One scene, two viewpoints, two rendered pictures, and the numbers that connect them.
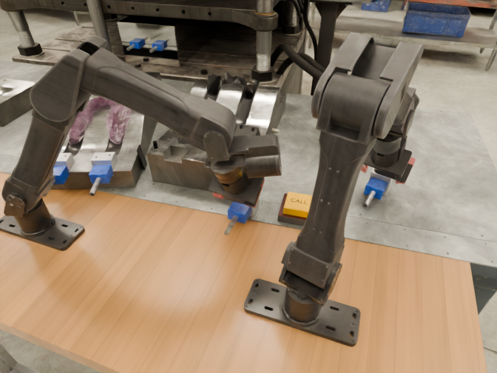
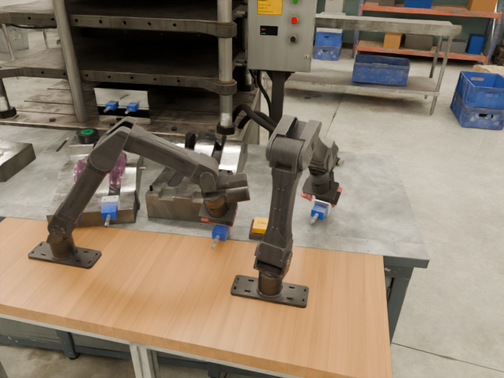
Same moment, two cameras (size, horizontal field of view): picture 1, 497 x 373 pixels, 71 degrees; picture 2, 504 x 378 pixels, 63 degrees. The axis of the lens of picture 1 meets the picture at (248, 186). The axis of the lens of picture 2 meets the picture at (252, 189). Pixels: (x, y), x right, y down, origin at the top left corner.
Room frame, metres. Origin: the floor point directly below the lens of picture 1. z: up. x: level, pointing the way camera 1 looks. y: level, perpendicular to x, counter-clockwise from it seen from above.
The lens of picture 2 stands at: (-0.42, 0.07, 1.58)
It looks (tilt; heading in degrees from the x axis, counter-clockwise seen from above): 31 degrees down; 352
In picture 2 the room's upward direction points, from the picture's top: 1 degrees clockwise
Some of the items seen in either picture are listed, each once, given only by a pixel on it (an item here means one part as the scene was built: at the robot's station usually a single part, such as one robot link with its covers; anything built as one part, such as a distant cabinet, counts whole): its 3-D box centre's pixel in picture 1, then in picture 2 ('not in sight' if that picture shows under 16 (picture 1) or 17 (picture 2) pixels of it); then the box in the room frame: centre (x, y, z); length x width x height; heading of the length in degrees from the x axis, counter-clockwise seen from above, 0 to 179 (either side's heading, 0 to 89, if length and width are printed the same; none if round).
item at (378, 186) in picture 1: (374, 190); (318, 213); (0.65, -0.31, 0.83); 0.13 x 0.05 x 0.05; 146
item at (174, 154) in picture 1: (177, 158); (168, 197); (0.72, 0.18, 0.87); 0.05 x 0.05 x 0.04; 75
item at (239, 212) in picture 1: (237, 214); (219, 234); (0.56, 0.02, 0.83); 0.13 x 0.05 x 0.05; 158
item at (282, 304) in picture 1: (303, 299); (270, 280); (0.34, -0.09, 0.84); 0.20 x 0.07 x 0.08; 70
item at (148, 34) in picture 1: (172, 29); (141, 91); (1.84, 0.38, 0.87); 0.50 x 0.27 x 0.17; 165
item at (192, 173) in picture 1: (228, 119); (203, 167); (0.92, 0.06, 0.87); 0.50 x 0.26 x 0.14; 165
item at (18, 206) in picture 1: (26, 192); (61, 226); (0.55, 0.46, 0.90); 0.09 x 0.06 x 0.06; 176
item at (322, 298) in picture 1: (308, 271); (271, 259); (0.35, -0.10, 0.90); 0.09 x 0.06 x 0.06; 55
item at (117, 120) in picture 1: (104, 109); (101, 163); (0.93, 0.42, 0.90); 0.26 x 0.18 x 0.08; 2
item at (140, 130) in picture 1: (106, 121); (101, 173); (0.94, 0.43, 0.86); 0.50 x 0.26 x 0.11; 2
